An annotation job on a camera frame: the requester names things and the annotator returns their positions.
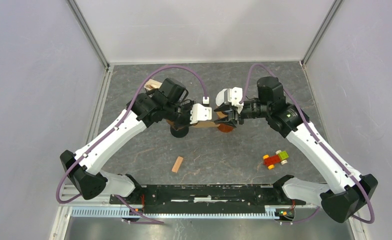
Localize amber glass carafe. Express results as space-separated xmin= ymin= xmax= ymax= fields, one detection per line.
xmin=217 ymin=124 xmax=235 ymax=133

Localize dark red cup carafe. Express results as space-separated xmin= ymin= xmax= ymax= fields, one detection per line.
xmin=170 ymin=126 xmax=190 ymax=138

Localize orange coffee filter box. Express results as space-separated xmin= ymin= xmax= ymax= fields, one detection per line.
xmin=144 ymin=79 xmax=162 ymax=91

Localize white paper coffee filter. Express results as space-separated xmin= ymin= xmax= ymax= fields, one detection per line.
xmin=215 ymin=88 xmax=230 ymax=107

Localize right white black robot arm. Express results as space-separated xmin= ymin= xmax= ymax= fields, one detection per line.
xmin=215 ymin=76 xmax=378 ymax=224

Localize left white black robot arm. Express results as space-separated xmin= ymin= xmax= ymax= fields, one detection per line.
xmin=60 ymin=78 xmax=194 ymax=204

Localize long wooden block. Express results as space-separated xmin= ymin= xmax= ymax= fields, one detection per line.
xmin=171 ymin=156 xmax=184 ymax=173

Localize red green toy car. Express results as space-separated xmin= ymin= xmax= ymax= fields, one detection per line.
xmin=262 ymin=150 xmax=289 ymax=170

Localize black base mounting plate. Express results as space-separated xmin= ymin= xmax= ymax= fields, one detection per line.
xmin=125 ymin=184 xmax=306 ymax=215

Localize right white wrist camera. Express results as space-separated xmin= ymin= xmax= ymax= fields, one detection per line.
xmin=223 ymin=87 xmax=244 ymax=107

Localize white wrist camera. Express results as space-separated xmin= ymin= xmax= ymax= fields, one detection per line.
xmin=190 ymin=97 xmax=213 ymax=125
xmin=223 ymin=87 xmax=244 ymax=107

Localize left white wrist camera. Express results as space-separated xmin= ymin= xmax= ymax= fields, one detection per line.
xmin=190 ymin=97 xmax=213 ymax=125

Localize white slotted cable duct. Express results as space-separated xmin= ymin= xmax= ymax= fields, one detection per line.
xmin=71 ymin=206 xmax=291 ymax=220

